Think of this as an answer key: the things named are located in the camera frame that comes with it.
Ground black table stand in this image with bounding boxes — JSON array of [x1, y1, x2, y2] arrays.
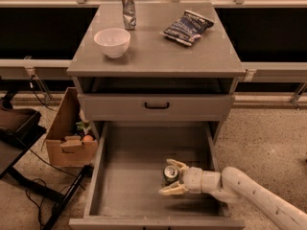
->
[[0, 83, 90, 230]]

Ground black floor cable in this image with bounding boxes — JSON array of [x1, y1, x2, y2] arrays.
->
[[25, 149, 87, 230]]

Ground closed grey top drawer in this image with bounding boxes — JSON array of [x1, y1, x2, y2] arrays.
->
[[78, 94, 234, 122]]

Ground grey wall rail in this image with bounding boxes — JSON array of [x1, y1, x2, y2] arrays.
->
[[0, 59, 71, 81]]

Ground cardboard box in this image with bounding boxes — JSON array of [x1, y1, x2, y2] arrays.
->
[[45, 87, 98, 167]]

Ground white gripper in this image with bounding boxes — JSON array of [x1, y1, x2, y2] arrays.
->
[[158, 159, 221, 196]]

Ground white bowl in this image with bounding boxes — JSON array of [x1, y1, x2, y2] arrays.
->
[[94, 28, 130, 58]]

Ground open grey middle drawer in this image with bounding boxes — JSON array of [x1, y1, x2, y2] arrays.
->
[[69, 122, 245, 230]]

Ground orange fruit in box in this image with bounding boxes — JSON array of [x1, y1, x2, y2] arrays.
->
[[83, 135, 94, 142]]

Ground black drawer handle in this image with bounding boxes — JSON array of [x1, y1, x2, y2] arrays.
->
[[144, 102, 170, 109]]

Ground blue chip bag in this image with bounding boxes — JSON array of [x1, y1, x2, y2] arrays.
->
[[161, 10, 214, 47]]

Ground green soda can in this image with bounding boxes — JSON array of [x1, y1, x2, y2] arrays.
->
[[162, 165, 179, 186]]

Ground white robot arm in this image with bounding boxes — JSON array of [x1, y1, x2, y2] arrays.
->
[[159, 159, 307, 230]]

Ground grey drawer cabinet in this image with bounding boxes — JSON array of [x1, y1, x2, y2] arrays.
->
[[66, 1, 247, 230]]

